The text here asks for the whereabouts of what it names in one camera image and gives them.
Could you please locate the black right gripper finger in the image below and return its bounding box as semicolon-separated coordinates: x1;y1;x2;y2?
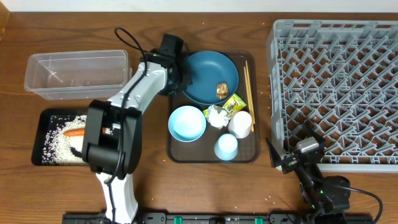
266;138;282;168
302;123;326;146

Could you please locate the dark blue plate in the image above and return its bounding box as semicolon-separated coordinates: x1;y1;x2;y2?
183;51;239;106

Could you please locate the brown food scrap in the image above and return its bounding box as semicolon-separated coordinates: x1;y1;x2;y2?
216;82;229;100

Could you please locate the light blue bowl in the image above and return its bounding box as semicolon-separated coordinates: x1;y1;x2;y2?
168;106;206;142

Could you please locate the orange carrot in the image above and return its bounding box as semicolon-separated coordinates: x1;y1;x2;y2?
62;126;108;138

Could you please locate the pile of white rice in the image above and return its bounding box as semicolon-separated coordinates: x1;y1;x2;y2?
42;114;114;165

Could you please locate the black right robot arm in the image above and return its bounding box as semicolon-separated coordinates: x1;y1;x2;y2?
266;125;351;223

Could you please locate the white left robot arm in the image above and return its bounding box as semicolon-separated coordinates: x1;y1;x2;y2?
81;34;192;223

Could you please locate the grey dishwasher rack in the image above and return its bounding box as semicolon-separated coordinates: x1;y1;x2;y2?
267;19;397;173

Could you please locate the black waste tray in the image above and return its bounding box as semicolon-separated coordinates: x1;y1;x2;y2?
31;108;87;166

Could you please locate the white plastic cup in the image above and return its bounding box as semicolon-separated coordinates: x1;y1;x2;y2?
228;111;252;139

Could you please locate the light blue plastic cup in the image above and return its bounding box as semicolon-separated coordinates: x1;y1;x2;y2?
214;134;238;161

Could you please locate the wooden chopstick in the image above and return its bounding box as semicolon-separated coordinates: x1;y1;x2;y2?
244;66;255;132
245;61;256;126

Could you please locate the green snack wrapper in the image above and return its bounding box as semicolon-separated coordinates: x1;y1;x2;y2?
222;93;246;119

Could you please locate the brown serving tray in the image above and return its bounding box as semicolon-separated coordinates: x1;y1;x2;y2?
167;51;261;164

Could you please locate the crumpled white paper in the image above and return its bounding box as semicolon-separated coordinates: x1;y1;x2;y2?
203;105;229;129

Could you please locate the clear plastic bin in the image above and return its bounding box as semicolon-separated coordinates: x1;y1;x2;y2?
24;50;131;100

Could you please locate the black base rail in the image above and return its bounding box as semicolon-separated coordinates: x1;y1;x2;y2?
61;212;374;224

